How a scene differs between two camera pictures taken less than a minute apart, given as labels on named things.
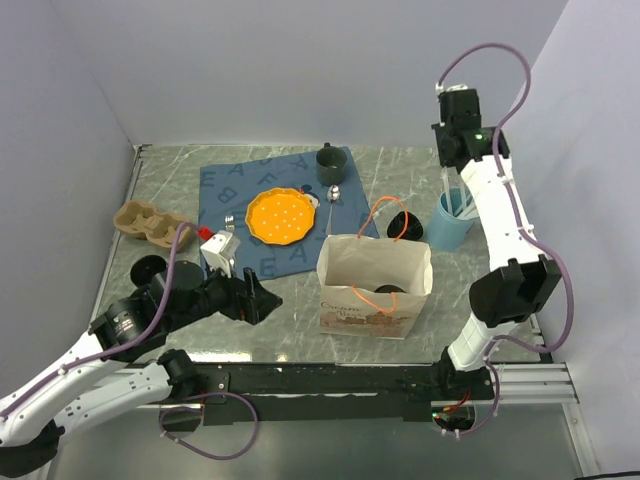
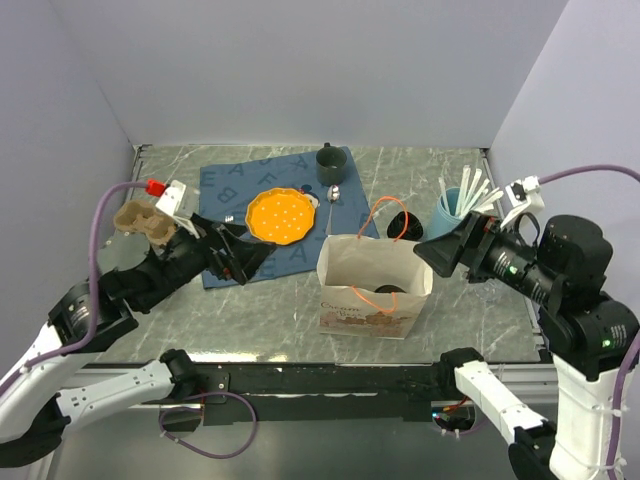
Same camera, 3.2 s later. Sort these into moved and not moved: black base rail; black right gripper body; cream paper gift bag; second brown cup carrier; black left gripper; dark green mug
Moved: black left gripper; black right gripper body
Not moved: second brown cup carrier; dark green mug; black base rail; cream paper gift bag
